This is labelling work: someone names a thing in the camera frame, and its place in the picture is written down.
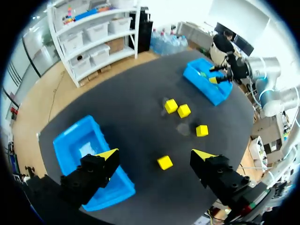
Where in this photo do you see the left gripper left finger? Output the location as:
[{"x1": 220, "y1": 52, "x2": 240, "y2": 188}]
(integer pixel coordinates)
[{"x1": 60, "y1": 148, "x2": 120, "y2": 207}]

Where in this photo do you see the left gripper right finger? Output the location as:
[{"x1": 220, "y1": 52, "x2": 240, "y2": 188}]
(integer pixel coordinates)
[{"x1": 190, "y1": 149, "x2": 258, "y2": 206}]

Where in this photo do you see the white cable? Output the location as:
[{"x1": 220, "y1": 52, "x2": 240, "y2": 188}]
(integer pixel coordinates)
[{"x1": 248, "y1": 77, "x2": 262, "y2": 109}]

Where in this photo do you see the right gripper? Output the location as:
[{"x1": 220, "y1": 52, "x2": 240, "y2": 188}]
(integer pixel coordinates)
[{"x1": 208, "y1": 52, "x2": 250, "y2": 85}]

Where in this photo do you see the yellow cube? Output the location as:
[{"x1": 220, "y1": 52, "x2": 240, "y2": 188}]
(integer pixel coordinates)
[
  {"x1": 177, "y1": 104, "x2": 192, "y2": 119},
  {"x1": 164, "y1": 98, "x2": 179, "y2": 114},
  {"x1": 195, "y1": 125, "x2": 209, "y2": 137},
  {"x1": 157, "y1": 155, "x2": 174, "y2": 171}
]

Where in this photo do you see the person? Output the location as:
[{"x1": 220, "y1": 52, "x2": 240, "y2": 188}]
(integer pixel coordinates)
[{"x1": 210, "y1": 30, "x2": 236, "y2": 65}]

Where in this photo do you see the blue plastic bin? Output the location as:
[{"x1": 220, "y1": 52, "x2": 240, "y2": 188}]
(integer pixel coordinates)
[
  {"x1": 52, "y1": 115, "x2": 136, "y2": 212},
  {"x1": 183, "y1": 58, "x2": 233, "y2": 106}
]

